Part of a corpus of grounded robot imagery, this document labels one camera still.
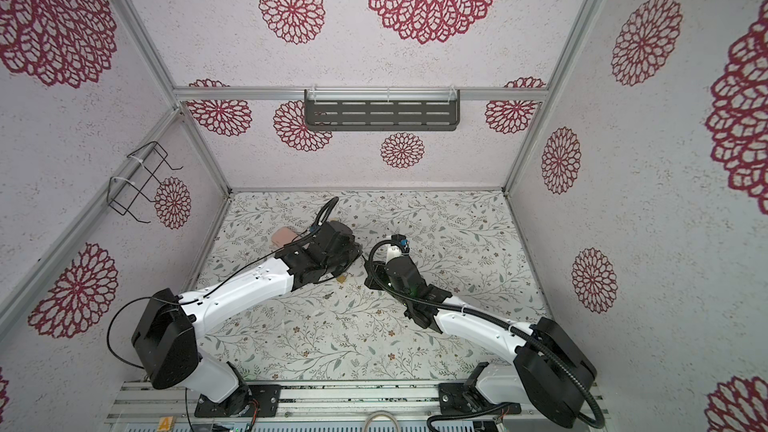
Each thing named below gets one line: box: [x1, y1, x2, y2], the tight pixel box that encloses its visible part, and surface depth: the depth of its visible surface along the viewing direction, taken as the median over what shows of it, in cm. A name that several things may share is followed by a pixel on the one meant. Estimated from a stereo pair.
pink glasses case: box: [271, 227, 302, 247], surface depth 108 cm
